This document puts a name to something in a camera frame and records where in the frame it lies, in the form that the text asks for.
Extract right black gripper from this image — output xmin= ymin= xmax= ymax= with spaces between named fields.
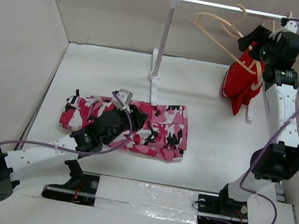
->
xmin=235 ymin=21 xmax=284 ymax=67

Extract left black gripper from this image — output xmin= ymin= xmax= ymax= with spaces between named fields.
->
xmin=102 ymin=101 xmax=148 ymax=151

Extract pink camouflage trousers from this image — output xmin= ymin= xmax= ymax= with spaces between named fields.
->
xmin=59 ymin=89 xmax=188 ymax=162

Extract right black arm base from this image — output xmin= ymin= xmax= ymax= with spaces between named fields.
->
xmin=192 ymin=192 xmax=248 ymax=224

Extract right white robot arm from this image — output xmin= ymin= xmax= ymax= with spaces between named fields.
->
xmin=216 ymin=25 xmax=299 ymax=215

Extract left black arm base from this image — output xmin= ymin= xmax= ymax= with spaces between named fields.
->
xmin=41 ymin=160 xmax=100 ymax=206

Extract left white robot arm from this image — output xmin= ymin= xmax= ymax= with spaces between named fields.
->
xmin=0 ymin=105 xmax=149 ymax=201

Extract empty beige wooden hanger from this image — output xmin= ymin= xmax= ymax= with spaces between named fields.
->
xmin=179 ymin=0 xmax=275 ymax=83

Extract beige hanger with red garment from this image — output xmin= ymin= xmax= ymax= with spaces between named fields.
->
xmin=248 ymin=6 xmax=293 ymax=96

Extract red shorts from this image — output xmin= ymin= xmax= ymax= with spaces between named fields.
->
xmin=221 ymin=42 xmax=265 ymax=115

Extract white clothes rack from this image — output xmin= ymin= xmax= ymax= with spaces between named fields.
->
xmin=142 ymin=0 xmax=299 ymax=132

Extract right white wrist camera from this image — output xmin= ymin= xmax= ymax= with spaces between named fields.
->
xmin=269 ymin=18 xmax=298 ymax=40

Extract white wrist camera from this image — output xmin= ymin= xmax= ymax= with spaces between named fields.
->
xmin=269 ymin=18 xmax=298 ymax=40
xmin=111 ymin=89 xmax=133 ymax=112

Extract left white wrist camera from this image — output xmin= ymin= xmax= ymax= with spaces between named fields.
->
xmin=111 ymin=89 xmax=133 ymax=112

